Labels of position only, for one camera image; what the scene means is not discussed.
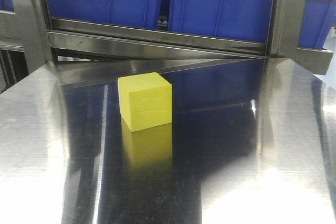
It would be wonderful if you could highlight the blue plastic bin middle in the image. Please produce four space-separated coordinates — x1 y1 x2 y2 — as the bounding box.
168 0 272 43

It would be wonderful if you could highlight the blue plastic bin right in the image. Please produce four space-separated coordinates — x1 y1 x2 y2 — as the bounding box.
299 0 335 49

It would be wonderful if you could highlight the yellow foam block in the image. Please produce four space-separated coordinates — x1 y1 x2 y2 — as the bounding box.
118 72 172 132

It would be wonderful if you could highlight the stainless steel shelf frame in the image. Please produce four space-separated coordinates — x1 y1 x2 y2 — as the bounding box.
1 0 333 75

